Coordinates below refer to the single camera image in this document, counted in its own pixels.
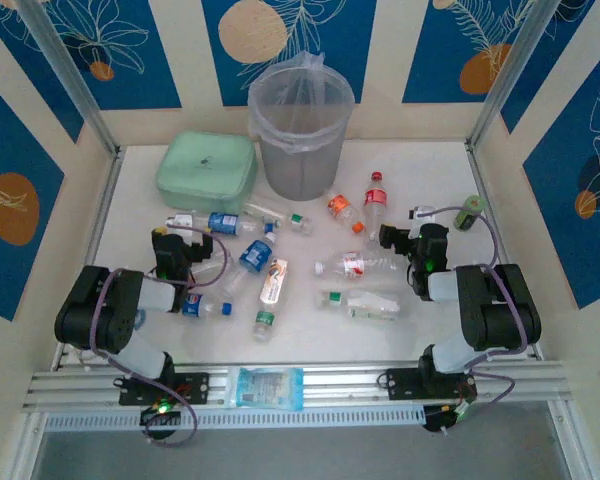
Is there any small green cap bottle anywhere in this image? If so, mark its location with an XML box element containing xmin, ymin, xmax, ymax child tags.
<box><xmin>287</xmin><ymin>212</ymin><xmax>315</xmax><ymax>236</ymax></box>

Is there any orange label soda bottle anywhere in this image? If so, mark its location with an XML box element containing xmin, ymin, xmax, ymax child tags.
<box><xmin>327</xmin><ymin>192</ymin><xmax>367</xmax><ymax>235</ymax></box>

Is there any red cap cola bottle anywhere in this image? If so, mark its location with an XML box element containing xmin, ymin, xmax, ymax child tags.
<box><xmin>362</xmin><ymin>170</ymin><xmax>392</xmax><ymax>246</ymax></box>

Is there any green drink can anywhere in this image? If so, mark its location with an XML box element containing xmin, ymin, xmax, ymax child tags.
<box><xmin>453</xmin><ymin>194</ymin><xmax>487</xmax><ymax>232</ymax></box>

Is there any small controller board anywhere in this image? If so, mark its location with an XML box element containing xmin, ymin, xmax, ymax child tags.
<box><xmin>422</xmin><ymin>402</ymin><xmax>474</xmax><ymax>435</ymax></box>
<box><xmin>139</xmin><ymin>402</ymin><xmax>182</xmax><ymax>426</ymax></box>

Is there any grey mesh waste bin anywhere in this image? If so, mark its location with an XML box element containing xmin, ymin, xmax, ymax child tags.
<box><xmin>247</xmin><ymin>64</ymin><xmax>356</xmax><ymax>202</ymax></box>

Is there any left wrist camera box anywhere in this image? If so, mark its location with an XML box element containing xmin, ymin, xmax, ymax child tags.
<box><xmin>165</xmin><ymin>212</ymin><xmax>197</xmax><ymax>230</ymax></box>

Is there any green white label clear bottle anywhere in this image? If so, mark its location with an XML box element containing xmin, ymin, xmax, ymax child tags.
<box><xmin>242</xmin><ymin>197</ymin><xmax>287</xmax><ymax>226</ymax></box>

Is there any white slotted cable duct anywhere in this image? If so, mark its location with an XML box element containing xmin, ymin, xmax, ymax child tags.
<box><xmin>42</xmin><ymin>407</ymin><xmax>426</xmax><ymax>432</ymax></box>

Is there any blue white plastic packet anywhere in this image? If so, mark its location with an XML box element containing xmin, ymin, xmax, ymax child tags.
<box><xmin>224</xmin><ymin>366</ymin><xmax>305</xmax><ymax>412</ymax></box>

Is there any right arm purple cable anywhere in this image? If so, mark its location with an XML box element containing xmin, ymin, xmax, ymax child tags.
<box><xmin>427</xmin><ymin>204</ymin><xmax>529</xmax><ymax>436</ymax></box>

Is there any blue label water bottle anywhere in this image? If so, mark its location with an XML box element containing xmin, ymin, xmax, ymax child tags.
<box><xmin>194</xmin><ymin>212</ymin><xmax>276</xmax><ymax>236</ymax></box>
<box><xmin>222</xmin><ymin>232</ymin><xmax>279</xmax><ymax>296</ymax></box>

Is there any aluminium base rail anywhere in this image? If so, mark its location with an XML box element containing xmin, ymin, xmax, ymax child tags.
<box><xmin>22</xmin><ymin>362</ymin><xmax>566</xmax><ymax>414</ymax></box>

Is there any aluminium frame post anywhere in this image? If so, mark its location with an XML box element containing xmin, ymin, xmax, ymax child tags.
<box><xmin>467</xmin><ymin>0</ymin><xmax>564</xmax><ymax>149</ymax></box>
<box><xmin>17</xmin><ymin>0</ymin><xmax>121</xmax><ymax>156</ymax></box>

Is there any mint green zip pouch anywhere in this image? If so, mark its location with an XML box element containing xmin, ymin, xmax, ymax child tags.
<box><xmin>154</xmin><ymin>130</ymin><xmax>259</xmax><ymax>214</ymax></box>

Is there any aluminium table side rail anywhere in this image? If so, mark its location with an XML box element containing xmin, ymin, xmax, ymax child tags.
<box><xmin>464</xmin><ymin>142</ymin><xmax>544</xmax><ymax>359</ymax></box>
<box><xmin>49</xmin><ymin>144</ymin><xmax>126</xmax><ymax>371</ymax></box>

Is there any red white label water bottle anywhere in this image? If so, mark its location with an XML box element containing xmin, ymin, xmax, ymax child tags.
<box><xmin>313</xmin><ymin>249</ymin><xmax>406</xmax><ymax>281</ymax></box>

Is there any clear plastic bin liner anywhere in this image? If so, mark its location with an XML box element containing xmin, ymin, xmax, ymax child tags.
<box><xmin>247</xmin><ymin>49</ymin><xmax>356</xmax><ymax>154</ymax></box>

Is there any blue cap Pepsi bottle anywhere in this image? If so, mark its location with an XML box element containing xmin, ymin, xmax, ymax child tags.
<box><xmin>181</xmin><ymin>292</ymin><xmax>235</xmax><ymax>320</ymax></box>

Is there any crushed green cap bottle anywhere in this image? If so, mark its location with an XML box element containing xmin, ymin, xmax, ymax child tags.
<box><xmin>319</xmin><ymin>288</ymin><xmax>411</xmax><ymax>321</ymax></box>

